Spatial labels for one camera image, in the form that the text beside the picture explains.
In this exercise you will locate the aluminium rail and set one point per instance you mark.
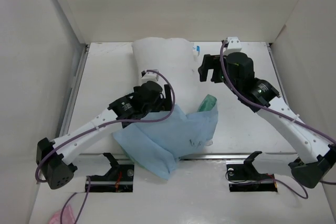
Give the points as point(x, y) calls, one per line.
point(213, 156)
point(72, 93)

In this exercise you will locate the aluminium left rail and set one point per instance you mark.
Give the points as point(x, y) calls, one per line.
point(72, 93)

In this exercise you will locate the aluminium front rail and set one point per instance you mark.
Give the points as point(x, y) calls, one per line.
point(213, 156)

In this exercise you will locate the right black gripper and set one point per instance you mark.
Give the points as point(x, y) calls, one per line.
point(210, 62)

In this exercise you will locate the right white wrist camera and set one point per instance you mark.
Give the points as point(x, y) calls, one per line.
point(232, 44)

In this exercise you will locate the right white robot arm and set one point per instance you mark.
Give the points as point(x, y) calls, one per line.
point(314, 155)

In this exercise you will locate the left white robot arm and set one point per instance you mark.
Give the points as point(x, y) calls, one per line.
point(55, 158)

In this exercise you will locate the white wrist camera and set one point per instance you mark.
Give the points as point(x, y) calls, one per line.
point(149, 76)
point(232, 44)

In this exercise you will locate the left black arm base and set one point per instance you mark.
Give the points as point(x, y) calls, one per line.
point(117, 176)

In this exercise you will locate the white pillow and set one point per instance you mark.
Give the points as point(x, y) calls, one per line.
point(175, 59)

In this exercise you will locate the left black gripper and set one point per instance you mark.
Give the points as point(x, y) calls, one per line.
point(163, 104)

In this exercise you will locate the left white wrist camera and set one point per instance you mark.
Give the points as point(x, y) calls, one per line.
point(149, 76)

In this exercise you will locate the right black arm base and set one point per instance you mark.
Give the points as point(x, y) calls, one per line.
point(243, 177)

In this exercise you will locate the light blue pillowcase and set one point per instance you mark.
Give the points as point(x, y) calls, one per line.
point(157, 146)

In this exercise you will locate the pink cloth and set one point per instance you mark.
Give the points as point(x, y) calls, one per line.
point(67, 217)

